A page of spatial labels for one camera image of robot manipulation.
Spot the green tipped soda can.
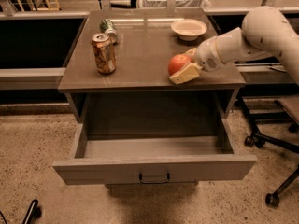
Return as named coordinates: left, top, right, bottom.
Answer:
left=99, top=19, right=119, bottom=44

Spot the white paper bowl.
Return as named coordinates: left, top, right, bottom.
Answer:
left=171, top=19, right=207, bottom=41

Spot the black chair leg bottom left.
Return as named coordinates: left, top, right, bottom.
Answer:
left=0, top=199, right=42, bottom=224

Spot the orange upright soda can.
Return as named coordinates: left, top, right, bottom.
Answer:
left=91, top=33, right=116, bottom=75

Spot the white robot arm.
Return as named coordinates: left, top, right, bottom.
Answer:
left=169, top=6, right=299, bottom=84

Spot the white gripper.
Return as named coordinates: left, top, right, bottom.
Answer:
left=169, top=36, right=223, bottom=84

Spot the grey cabinet counter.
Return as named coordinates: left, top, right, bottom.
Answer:
left=59, top=8, right=245, bottom=119

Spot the black office chair base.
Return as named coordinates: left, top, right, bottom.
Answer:
left=236, top=95, right=299, bottom=208

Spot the black drawer handle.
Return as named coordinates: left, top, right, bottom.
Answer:
left=138, top=173, right=170, bottom=184

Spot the red apple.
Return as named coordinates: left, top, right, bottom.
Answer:
left=168, top=54, right=191, bottom=75

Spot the grey open top drawer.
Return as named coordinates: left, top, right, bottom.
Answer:
left=53, top=119, right=257, bottom=185

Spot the clear plastic bin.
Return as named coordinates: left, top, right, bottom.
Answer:
left=136, top=0, right=211, bottom=9

